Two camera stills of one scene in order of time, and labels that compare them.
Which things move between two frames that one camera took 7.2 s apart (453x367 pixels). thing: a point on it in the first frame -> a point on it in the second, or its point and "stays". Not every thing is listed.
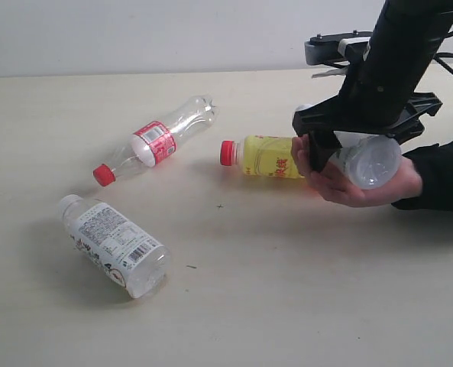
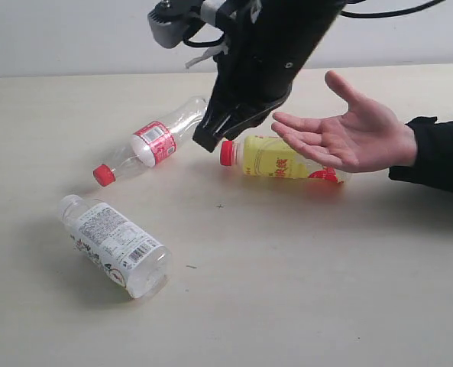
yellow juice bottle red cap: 260,155 stays
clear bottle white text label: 127,254 stays
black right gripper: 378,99 -> 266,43
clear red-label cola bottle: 158,141 stays
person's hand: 334,184 -> 364,138
